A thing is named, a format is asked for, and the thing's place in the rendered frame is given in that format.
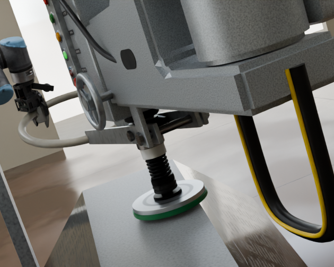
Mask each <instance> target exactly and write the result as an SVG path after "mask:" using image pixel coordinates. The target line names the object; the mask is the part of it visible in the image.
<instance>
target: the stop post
mask: <svg viewBox="0 0 334 267"><path fill-rule="evenodd" d="M0 211H1V214H2V217H3V219H4V222H5V224H6V227H7V230H8V232H9V235H10V237H11V240H12V242H13V245H14V247H15V250H16V252H17V255H18V257H19V260H20V262H21V265H22V267H40V266H39V263H38V261H37V258H36V256H35V253H34V251H33V248H32V246H31V243H30V240H29V238H28V235H27V233H26V230H25V228H24V225H23V222H22V220H21V217H20V214H19V212H18V209H17V207H16V204H15V202H14V199H13V197H12V194H11V191H10V188H9V187H8V183H7V181H6V178H5V176H4V173H3V171H2V168H1V165H0Z"/></svg>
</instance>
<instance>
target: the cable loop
mask: <svg viewBox="0 0 334 267"><path fill-rule="evenodd" d="M285 73H286V77H287V81H288V84H289V88H290V91H291V96H292V100H293V104H294V108H295V111H296V115H297V119H298V122H299V125H300V129H301V133H302V137H303V140H304V144H305V148H306V152H307V155H308V158H309V162H310V166H311V170H312V174H313V177H314V181H315V186H316V189H317V193H318V198H319V203H320V208H321V215H322V225H316V224H312V223H310V222H307V221H304V220H301V219H299V218H297V217H295V216H293V215H291V214H290V213H289V212H288V211H287V210H286V208H285V207H284V206H283V204H282V203H281V201H280V199H279V197H278V194H277V192H276V190H275V187H274V184H273V182H272V179H271V176H270V173H269V170H268V167H267V163H266V160H265V157H264V154H263V151H262V148H261V144H260V140H259V137H258V133H257V130H256V126H255V124H254V120H253V116H246V115H234V119H235V122H236V126H237V129H238V132H239V135H240V139H241V143H242V146H243V149H244V153H245V156H246V159H247V162H248V166H249V169H250V172H251V175H252V178H253V181H254V184H255V186H256V189H257V192H258V195H259V197H260V200H261V202H262V204H263V206H264V208H265V209H266V211H267V213H268V214H269V215H270V216H271V218H272V219H273V220H274V221H275V222H276V223H277V224H279V225H280V226H282V227H283V228H285V229H286V230H287V231H289V232H291V233H293V234H294V235H297V236H299V237H301V238H304V239H307V240H309V241H313V242H317V243H326V242H331V241H334V172H333V168H332V164H331V160H330V156H329V153H328V149H327V145H326V141H325V138H324V134H323V130H322V127H321V122H320V119H319V115H318V111H317V107H316V104H315V100H314V97H313V93H312V89H311V85H310V81H309V77H308V74H307V71H306V66H305V63H302V64H299V65H296V66H294V67H291V68H289V69H286V70H285Z"/></svg>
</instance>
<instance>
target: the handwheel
mask: <svg viewBox="0 0 334 267"><path fill-rule="evenodd" d="M83 82H84V83H85V84H86V86H87V87H88V89H89V93H86V92H85V91H84V87H83ZM76 90H77V94H78V98H79V101H80V104H81V106H82V109H83V111H84V113H85V115H86V117H87V119H88V121H89V122H90V124H91V125H92V126H93V128H94V129H96V130H98V131H102V130H103V129H104V128H105V127H106V113H105V110H104V106H103V102H105V101H107V100H110V99H112V98H113V95H112V93H111V91H110V90H109V91H106V92H103V93H101V94H99V92H98V90H97V88H96V86H95V85H94V83H93V81H92V80H91V79H90V77H89V76H88V75H87V74H86V73H79V74H77V76H76ZM96 110H97V111H96Z"/></svg>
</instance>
